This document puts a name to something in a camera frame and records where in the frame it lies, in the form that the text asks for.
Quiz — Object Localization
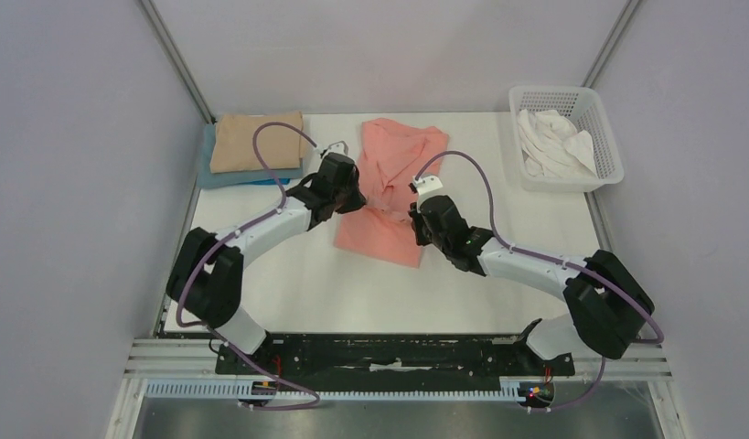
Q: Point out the pink t shirt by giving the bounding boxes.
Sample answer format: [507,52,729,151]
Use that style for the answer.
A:
[334,118,450,268]

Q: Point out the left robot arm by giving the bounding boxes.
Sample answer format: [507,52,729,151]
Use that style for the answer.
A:
[166,153,366,373]

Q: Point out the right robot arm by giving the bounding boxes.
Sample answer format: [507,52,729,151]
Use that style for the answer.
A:
[409,195,654,373]

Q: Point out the beige folded t shirt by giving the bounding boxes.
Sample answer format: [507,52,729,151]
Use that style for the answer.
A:
[210,112,308,174]

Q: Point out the blue folded t shirt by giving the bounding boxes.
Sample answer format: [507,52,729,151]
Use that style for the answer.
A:
[197,123,306,189]

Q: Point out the white t shirt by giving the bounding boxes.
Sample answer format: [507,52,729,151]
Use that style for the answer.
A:
[517,109,598,178]

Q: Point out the white plastic laundry basket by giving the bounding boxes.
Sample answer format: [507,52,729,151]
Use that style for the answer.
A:
[508,85,624,193]

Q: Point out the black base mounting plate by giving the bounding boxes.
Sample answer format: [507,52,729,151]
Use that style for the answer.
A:
[251,333,575,392]

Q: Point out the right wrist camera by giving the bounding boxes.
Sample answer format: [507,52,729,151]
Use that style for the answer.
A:
[411,174,444,198]

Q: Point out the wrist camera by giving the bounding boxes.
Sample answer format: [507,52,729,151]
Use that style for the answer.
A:
[316,141,349,157]
[411,174,444,198]

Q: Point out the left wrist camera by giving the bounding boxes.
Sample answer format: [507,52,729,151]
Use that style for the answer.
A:
[316,141,349,157]

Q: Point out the white slotted cable duct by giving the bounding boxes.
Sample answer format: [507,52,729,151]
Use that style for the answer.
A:
[145,379,526,402]

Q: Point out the aluminium frame rail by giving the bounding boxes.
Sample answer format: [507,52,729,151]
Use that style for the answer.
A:
[125,338,673,381]

